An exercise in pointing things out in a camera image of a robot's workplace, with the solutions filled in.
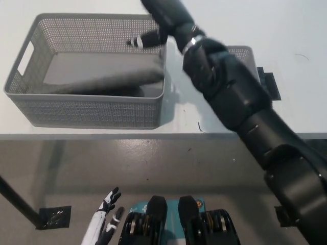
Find small grey perforated plastic container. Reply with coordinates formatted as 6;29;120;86
225;45;262;85

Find dark grey quilted oven glove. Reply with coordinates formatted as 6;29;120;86
42;65;165;99

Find black tape strips under container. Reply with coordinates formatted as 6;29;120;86
255;66;282;101

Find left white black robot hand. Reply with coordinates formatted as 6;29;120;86
80;186;125;245

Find black metal table leg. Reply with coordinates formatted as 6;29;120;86
0;174;42;227

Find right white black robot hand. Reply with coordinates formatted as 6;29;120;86
126;0;195;49

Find large grey perforated plastic basket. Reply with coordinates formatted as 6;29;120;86
3;13;168;130

